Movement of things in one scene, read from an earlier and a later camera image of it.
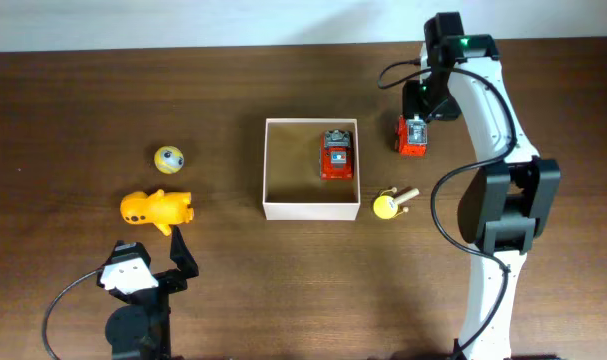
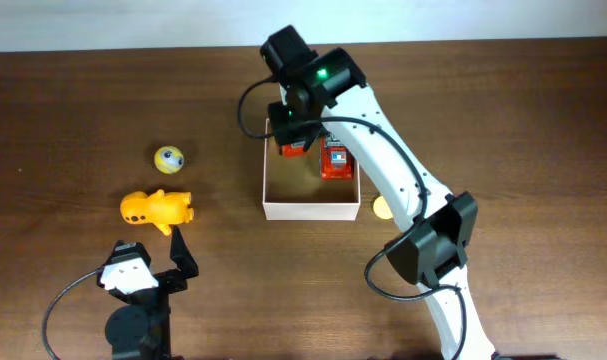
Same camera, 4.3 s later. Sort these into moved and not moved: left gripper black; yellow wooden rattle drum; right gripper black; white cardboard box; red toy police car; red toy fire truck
Moved: red toy police car; right gripper black
Not moved: red toy fire truck; left gripper black; yellow wooden rattle drum; white cardboard box
